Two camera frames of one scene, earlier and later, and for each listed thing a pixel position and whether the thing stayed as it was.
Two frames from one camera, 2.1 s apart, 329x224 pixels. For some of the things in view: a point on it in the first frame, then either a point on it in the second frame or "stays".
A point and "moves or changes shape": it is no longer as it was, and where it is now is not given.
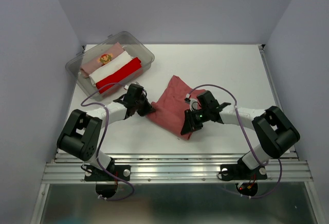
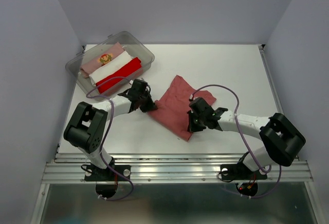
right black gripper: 189,124 → 192,127
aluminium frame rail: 178,168 stays
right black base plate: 239,171 stays
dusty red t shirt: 167,114 moves or changes shape
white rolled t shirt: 117,63 stays
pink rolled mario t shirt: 88,67 stays
